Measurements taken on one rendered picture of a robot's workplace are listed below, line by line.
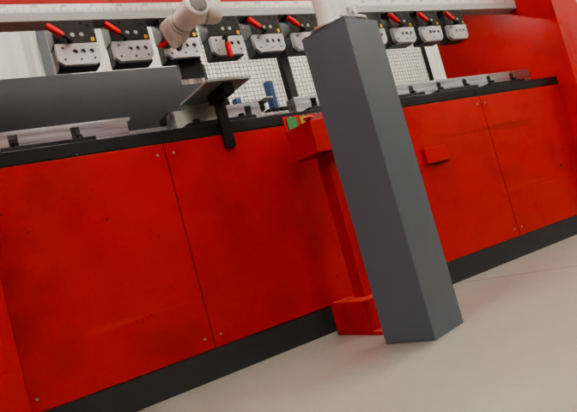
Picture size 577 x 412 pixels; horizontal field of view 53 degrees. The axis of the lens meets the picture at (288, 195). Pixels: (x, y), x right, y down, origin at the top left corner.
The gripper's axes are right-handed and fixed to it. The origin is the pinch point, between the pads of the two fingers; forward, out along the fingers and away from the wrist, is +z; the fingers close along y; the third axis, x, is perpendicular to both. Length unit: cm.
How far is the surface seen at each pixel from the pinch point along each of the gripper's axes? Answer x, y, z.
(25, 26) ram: -39.0, -27.7, 7.7
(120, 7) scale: -5.9, -19.6, 3.9
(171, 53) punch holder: 1.0, 3.9, 3.5
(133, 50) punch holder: -11.6, -3.5, 3.5
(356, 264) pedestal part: -1, 106, -26
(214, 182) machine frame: -20, 53, -7
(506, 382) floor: -43, 115, -111
